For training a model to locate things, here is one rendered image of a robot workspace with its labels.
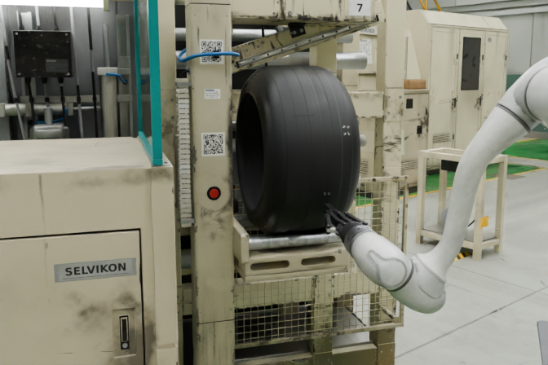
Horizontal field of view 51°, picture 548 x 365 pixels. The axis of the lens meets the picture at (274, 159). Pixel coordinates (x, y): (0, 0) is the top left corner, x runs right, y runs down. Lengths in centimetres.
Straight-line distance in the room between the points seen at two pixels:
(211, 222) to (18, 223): 86
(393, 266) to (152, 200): 60
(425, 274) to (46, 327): 89
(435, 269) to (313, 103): 61
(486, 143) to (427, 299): 42
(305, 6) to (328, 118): 58
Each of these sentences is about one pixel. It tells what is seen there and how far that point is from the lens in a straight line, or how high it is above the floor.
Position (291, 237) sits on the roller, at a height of 91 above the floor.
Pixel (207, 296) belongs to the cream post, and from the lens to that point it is 195.
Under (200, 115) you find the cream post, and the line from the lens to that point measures 181.
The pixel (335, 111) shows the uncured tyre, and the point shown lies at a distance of 176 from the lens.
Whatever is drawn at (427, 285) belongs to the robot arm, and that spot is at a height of 92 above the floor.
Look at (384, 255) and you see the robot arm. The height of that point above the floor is 101.
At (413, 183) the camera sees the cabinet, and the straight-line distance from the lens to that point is 709.
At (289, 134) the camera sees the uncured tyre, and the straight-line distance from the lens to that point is 169.
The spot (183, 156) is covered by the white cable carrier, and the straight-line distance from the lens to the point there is 183.
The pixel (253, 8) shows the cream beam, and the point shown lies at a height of 167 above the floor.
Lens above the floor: 145
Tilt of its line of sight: 9 degrees down
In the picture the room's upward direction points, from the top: straight up
